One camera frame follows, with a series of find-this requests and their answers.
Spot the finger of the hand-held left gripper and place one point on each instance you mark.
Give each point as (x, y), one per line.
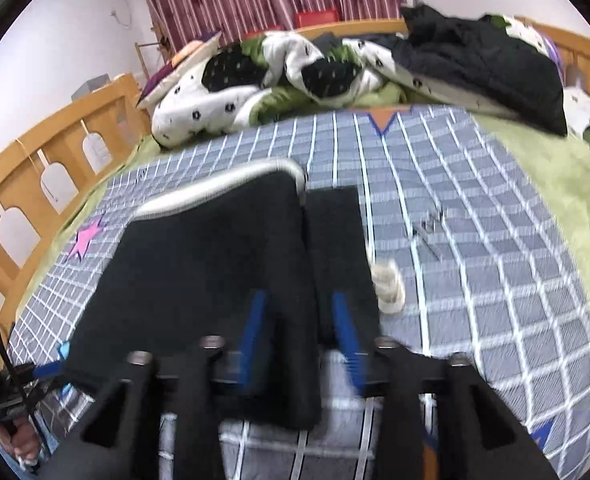
(50, 372)

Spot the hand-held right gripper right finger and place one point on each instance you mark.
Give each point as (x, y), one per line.
(352, 355)

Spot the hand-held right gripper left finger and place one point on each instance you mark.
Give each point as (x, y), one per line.
(252, 350)

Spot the black pants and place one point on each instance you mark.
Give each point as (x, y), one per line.
(210, 260)

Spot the person's left hand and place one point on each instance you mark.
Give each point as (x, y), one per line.
(22, 442)

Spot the grey checked star blanket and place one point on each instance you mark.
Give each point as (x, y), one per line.
(475, 285)

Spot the green bed sheet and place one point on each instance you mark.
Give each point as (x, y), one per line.
(560, 175)

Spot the grey box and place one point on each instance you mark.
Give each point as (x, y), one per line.
(91, 87)

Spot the white strawberry print quilt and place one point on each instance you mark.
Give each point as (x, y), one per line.
(285, 62)

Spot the purple patchwork pillow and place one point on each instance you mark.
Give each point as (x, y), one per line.
(175, 67)

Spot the wooden clothes rack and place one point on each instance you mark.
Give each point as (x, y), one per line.
(142, 55)

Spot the black padded jacket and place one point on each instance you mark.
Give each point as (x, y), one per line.
(485, 65)

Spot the purple plush cushion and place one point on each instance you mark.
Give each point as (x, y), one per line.
(551, 49)

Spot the wooden bed frame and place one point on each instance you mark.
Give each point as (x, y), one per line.
(30, 150)

